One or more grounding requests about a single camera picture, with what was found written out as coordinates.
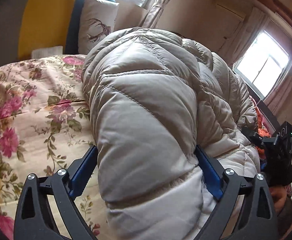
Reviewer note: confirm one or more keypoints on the patterned right curtain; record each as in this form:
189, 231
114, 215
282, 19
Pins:
154, 13

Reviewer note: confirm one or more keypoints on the grey yellow blue headboard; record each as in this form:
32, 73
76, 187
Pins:
27, 25

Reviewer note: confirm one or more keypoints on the side window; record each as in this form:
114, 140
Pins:
265, 60

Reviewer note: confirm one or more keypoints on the white folded towel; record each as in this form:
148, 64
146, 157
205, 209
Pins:
46, 52

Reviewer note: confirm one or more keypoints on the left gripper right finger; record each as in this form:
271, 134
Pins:
244, 208

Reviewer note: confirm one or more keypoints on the floral bed quilt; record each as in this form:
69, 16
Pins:
44, 125

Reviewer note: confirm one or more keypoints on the beige quilted down jacket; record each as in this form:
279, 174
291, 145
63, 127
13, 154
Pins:
153, 97

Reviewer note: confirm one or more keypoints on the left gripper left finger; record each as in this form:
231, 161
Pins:
34, 218

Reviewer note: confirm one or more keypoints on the deer print pillow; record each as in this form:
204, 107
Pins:
97, 20

